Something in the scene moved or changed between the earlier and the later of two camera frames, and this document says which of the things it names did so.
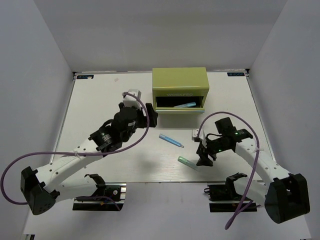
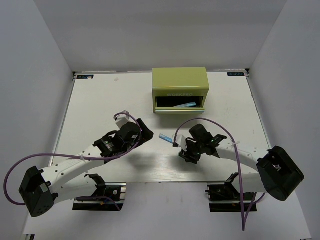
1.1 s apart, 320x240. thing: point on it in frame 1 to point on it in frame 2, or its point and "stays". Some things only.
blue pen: [166, 138] stays
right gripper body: [213, 146] to [194, 151]
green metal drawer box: [180, 90] stays
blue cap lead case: [186, 105] stays
